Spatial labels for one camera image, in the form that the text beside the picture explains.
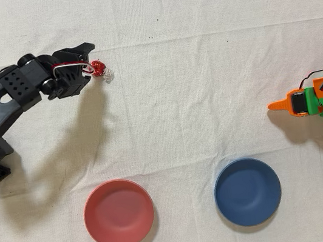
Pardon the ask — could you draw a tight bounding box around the black arm gripper servo cable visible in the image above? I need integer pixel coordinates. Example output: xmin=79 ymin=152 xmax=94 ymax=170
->
xmin=50 ymin=58 xmax=95 ymax=82

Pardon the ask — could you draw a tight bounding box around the blue bowl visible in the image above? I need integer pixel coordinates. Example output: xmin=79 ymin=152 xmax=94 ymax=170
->
xmin=209 ymin=153 xmax=287 ymax=232

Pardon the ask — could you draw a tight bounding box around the orange arm servo cable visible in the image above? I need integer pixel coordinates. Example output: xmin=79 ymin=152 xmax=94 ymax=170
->
xmin=296 ymin=69 xmax=323 ymax=89

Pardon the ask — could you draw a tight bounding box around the red candy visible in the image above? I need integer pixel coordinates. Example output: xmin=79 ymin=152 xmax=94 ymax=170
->
xmin=89 ymin=56 xmax=116 ymax=86

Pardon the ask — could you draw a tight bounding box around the red bowl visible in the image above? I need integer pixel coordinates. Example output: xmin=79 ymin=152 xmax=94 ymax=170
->
xmin=78 ymin=173 xmax=160 ymax=242

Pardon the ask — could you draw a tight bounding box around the white tablecloth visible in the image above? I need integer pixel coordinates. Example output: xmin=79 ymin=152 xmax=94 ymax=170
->
xmin=0 ymin=0 xmax=323 ymax=242

